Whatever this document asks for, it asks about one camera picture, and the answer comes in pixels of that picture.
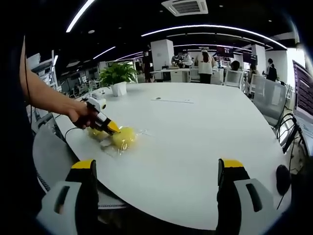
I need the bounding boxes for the person's dark clothing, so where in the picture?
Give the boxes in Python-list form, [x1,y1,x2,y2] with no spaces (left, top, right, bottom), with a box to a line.
[7,34,47,221]

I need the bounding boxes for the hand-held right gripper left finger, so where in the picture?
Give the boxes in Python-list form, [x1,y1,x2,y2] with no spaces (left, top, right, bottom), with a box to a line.
[36,159,99,235]

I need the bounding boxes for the black computer mouse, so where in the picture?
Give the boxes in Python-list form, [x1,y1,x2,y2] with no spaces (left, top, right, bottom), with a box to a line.
[276,164,292,194]

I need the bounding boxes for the long curved ceiling light strip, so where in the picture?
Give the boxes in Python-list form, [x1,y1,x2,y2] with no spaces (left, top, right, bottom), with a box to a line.
[140,24,288,49]

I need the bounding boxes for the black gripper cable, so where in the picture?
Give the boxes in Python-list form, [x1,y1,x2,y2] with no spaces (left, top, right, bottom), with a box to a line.
[64,126,79,142]

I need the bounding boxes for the green plant in white pot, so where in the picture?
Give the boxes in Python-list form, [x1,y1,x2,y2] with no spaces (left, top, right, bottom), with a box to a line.
[98,62,139,96]

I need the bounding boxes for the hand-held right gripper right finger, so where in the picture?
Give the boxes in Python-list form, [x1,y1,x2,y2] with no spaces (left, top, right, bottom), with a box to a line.
[216,158,275,235]

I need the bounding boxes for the white storage shelf rack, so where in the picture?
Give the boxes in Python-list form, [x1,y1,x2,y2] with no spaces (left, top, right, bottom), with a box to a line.
[26,49,60,87]

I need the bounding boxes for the laptop computer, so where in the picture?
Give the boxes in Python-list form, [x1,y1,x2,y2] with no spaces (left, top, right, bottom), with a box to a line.
[291,59,313,157]

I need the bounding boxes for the white office desk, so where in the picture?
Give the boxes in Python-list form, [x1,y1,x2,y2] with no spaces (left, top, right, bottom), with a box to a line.
[150,68,192,83]

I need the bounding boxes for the short ceiling light strip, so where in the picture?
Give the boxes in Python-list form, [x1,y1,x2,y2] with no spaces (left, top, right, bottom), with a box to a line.
[92,46,116,60]

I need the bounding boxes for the person's left hand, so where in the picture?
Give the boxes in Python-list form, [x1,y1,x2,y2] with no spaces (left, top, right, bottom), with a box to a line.
[68,101,96,129]

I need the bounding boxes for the white ceiling air conditioner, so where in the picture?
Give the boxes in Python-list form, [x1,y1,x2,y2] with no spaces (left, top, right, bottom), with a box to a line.
[161,0,209,17]

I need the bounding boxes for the black metal stand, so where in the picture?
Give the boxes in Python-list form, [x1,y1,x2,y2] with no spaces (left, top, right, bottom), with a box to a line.
[277,113,307,154]

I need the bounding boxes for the white office chair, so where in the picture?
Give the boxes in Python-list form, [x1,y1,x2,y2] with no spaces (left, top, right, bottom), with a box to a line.
[223,69,246,88]

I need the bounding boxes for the white table cable cover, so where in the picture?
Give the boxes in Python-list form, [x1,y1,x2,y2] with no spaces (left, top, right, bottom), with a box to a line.
[150,96,195,105]

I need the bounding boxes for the dark wall screen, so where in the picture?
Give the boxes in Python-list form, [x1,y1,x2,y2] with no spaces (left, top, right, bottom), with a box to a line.
[216,46,234,58]

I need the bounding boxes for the straight ceiling light strip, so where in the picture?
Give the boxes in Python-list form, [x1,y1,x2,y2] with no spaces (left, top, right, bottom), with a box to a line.
[66,0,96,33]

